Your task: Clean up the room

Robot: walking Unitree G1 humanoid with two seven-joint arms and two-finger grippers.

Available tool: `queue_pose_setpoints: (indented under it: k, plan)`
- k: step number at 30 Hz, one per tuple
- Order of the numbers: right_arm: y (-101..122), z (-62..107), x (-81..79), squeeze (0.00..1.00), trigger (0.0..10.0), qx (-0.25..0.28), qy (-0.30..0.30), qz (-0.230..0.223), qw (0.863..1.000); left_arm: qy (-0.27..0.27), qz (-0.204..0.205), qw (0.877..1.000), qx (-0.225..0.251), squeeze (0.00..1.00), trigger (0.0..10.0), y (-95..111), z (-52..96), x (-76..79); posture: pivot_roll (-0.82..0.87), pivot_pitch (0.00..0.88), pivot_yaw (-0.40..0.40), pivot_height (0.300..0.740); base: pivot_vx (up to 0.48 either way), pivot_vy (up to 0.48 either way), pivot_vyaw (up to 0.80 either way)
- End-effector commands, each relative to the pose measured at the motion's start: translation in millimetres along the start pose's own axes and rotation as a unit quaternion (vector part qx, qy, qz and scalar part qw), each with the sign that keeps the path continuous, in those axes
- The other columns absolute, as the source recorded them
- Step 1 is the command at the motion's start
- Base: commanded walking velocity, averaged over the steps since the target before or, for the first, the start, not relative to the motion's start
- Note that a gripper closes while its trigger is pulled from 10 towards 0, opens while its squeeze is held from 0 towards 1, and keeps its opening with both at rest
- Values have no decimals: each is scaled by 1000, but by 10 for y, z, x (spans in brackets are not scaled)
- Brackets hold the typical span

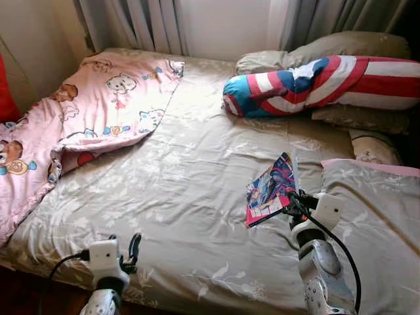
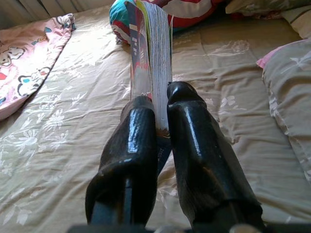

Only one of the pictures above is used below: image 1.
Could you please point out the colourful comic magazine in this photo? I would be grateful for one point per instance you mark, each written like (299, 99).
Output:
(269, 190)

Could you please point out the pink cartoon print blanket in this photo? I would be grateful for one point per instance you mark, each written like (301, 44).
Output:
(98, 105)

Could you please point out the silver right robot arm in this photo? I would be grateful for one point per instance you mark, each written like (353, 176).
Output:
(318, 262)

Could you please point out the bed with grey floral sheet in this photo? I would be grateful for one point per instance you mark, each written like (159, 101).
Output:
(184, 197)

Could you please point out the grey floral duvet pink edge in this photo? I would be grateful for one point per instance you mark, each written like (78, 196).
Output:
(387, 230)

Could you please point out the small cream cartoon pillow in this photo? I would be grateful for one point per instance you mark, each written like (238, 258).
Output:
(374, 147)

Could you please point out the grey floral pillow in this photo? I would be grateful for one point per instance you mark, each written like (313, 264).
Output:
(354, 44)
(367, 119)

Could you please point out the red white blue bolster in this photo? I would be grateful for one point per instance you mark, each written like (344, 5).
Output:
(328, 82)

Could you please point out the red covered mattress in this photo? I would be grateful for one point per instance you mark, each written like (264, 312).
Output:
(6, 98)

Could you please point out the grey pleated curtain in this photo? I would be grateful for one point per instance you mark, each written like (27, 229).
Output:
(341, 20)
(131, 23)

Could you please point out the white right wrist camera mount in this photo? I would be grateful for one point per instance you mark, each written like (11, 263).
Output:
(330, 209)

